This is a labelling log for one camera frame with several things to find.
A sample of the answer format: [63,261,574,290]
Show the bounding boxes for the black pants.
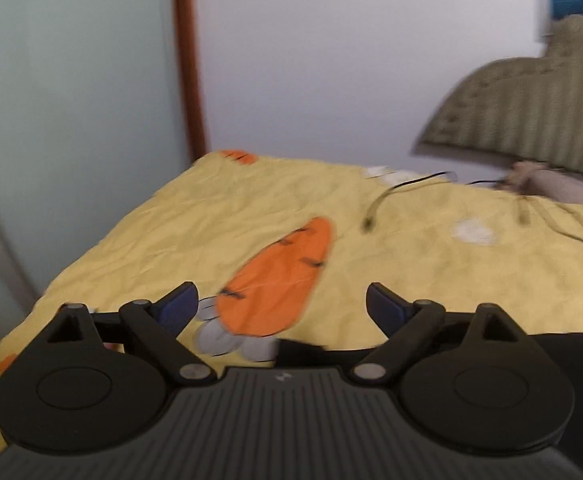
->
[274,333,583,470]

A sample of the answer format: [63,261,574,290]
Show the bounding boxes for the frosted glass sliding door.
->
[0,0,190,340]

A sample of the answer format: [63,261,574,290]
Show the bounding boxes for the brown wooden door frame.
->
[172,0,208,160]

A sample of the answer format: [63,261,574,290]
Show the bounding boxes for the yellow carrot print bed sheet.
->
[0,149,583,475]

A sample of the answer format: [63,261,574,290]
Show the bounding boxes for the olive green padded headboard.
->
[421,15,583,175]

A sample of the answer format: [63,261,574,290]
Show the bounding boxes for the black charging cable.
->
[361,170,510,233]

